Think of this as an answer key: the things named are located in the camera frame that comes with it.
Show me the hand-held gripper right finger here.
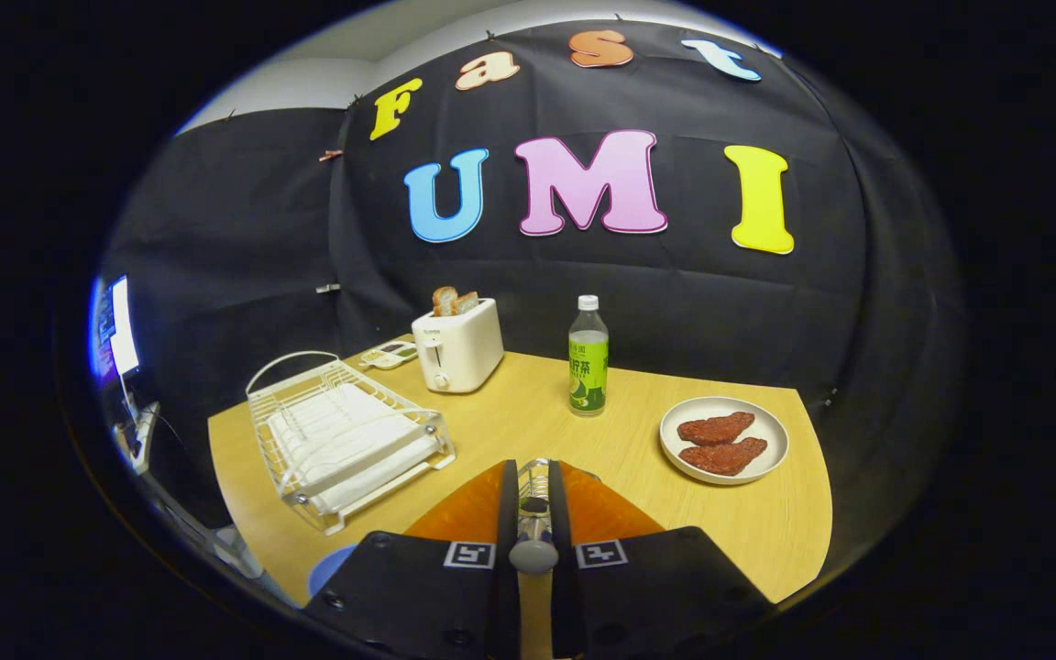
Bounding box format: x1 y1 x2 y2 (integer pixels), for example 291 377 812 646
546 458 778 660

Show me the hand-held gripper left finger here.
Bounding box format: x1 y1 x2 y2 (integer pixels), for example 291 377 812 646
302 458 523 660

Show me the grey handled spoon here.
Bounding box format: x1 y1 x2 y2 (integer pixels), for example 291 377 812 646
508 495 560 576

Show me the white wire dish rack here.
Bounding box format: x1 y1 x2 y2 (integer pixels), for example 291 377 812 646
246 351 457 536

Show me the blue plate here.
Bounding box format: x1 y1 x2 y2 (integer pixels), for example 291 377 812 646
308 544 360 599

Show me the white plate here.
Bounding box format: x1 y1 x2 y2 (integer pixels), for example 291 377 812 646
659 396 790 486

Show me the green label drink bottle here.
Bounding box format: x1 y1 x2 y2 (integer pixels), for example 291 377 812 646
568 294 610 418

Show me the white toaster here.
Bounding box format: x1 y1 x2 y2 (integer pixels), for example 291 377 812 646
412 298 506 395

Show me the red meat piece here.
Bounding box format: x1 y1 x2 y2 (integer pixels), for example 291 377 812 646
676 412 756 447
679 437 769 477

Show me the white divided grain tray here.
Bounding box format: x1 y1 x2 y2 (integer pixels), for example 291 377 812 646
359 339 419 371

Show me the black backdrop cloth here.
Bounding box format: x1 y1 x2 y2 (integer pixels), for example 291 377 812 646
93 18 967 597

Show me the computer monitor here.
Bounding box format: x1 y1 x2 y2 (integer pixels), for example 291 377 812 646
88 273 141 386

